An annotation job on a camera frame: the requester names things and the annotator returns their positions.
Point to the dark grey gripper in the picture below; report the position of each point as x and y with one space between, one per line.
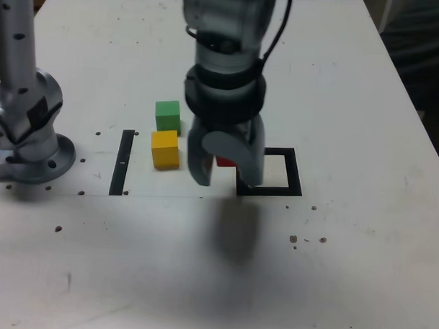
224 126

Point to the red cube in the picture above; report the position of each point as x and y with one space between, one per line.
225 162

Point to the yellow cube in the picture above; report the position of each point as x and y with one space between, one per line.
166 152

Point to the green cube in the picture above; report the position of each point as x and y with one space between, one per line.
168 115

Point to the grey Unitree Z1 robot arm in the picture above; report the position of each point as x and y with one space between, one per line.
14 56

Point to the black tape square outline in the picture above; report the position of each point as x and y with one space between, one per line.
295 174

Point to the black tape strip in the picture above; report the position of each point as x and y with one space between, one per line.
120 168

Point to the brown cardboard box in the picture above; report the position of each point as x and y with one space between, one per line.
41 1

